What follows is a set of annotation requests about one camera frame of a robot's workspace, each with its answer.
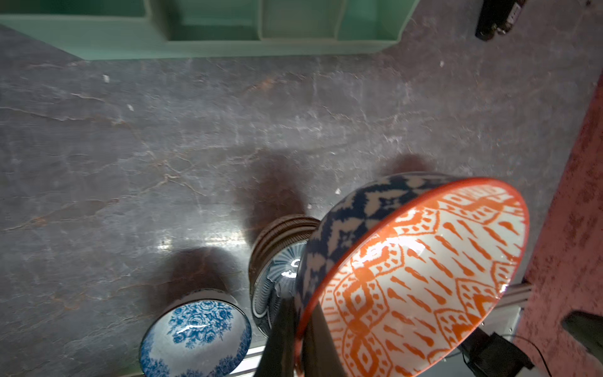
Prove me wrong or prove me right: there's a pink brown striped bowl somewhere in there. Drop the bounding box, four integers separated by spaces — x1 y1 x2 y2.
248 215 320 285

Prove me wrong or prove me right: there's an orange patterned bowl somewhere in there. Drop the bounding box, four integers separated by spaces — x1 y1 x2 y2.
295 172 529 376

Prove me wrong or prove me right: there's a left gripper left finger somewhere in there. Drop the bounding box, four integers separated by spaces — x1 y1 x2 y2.
254 298 296 377

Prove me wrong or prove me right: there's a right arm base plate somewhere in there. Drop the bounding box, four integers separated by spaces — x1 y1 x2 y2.
457 328 535 377

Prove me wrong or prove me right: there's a green plastic file organizer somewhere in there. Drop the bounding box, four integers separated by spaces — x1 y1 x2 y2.
1 0 417 61

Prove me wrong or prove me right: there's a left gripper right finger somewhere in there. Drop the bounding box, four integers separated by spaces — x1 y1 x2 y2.
301 317 346 377

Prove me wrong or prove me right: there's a blue floral rimmed bowl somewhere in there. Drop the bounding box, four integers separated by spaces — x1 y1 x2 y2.
139 289 252 376

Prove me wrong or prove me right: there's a dark flower shaped bowl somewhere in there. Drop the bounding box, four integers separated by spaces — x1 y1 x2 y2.
250 240 306 338

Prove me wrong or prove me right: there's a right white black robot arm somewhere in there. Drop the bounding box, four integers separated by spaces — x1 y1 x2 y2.
562 310 602 364

